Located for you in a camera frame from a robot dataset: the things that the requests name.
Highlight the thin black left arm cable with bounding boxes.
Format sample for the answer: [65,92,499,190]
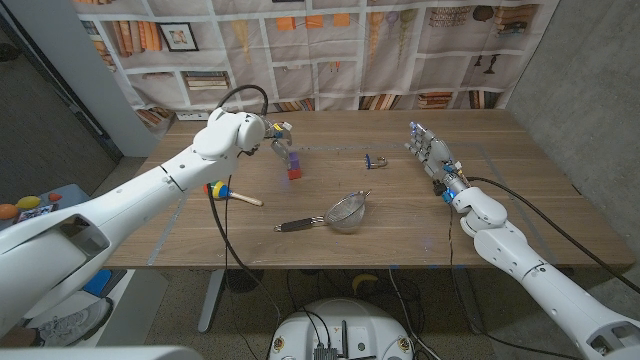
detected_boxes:
[222,173,249,354]

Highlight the black floor fan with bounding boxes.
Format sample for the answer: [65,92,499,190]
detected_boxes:
[223,269,265,295]

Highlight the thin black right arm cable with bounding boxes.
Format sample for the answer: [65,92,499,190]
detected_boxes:
[448,202,586,360]

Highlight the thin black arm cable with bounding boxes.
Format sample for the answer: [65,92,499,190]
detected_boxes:
[222,173,249,354]
[448,202,586,360]

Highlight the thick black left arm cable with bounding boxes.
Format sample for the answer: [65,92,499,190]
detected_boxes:
[206,83,284,334]

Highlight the colourful striped maraca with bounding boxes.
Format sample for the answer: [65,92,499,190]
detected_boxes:
[203,180,264,208]

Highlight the grey table leg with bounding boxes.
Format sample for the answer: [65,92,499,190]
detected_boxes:
[452,267,486,335]

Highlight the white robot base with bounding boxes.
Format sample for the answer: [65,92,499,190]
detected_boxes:
[269,298,415,360]

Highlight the printed bookshelf backdrop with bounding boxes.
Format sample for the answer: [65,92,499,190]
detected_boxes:
[72,0,561,115]

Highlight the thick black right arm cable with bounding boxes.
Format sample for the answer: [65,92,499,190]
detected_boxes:
[466,175,640,295]

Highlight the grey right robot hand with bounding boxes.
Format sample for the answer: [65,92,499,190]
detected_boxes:
[403,121,470,192]

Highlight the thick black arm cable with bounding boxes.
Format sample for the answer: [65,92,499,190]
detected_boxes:
[466,175,640,295]
[206,83,284,334]

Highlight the white step platform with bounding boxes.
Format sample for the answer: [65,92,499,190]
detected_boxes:
[24,269,169,347]

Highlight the blue foot pedal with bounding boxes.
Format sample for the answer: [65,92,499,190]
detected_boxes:
[82,269,114,297]

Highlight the white table leg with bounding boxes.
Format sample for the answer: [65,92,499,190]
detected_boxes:
[197,269,226,335]

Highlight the metal sieve with black handle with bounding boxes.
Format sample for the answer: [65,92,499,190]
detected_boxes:
[273,189,372,234]

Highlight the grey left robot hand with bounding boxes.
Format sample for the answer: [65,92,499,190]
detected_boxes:
[262,119,296,165]

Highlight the blue padded ottoman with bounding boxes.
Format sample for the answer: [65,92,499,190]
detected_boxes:
[0,183,94,226]

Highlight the yellow curved object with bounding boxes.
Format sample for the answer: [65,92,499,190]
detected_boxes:
[351,272,380,295]

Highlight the grey sneaker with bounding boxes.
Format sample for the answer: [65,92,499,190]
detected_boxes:
[35,297,114,347]

